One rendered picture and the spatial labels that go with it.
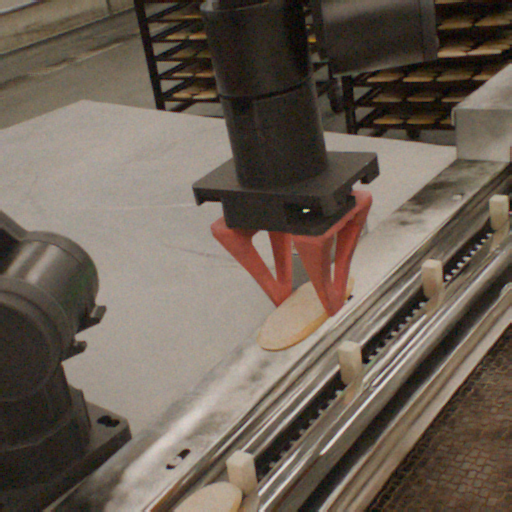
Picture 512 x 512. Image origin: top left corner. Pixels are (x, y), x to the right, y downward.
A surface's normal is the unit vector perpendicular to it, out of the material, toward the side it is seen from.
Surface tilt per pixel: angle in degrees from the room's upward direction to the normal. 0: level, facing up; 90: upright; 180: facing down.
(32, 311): 54
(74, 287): 74
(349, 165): 2
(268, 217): 91
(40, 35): 90
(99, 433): 0
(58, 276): 50
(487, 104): 0
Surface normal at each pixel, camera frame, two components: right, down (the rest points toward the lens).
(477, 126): -0.57, 0.44
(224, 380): -0.15, -0.89
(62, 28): 0.80, 0.14
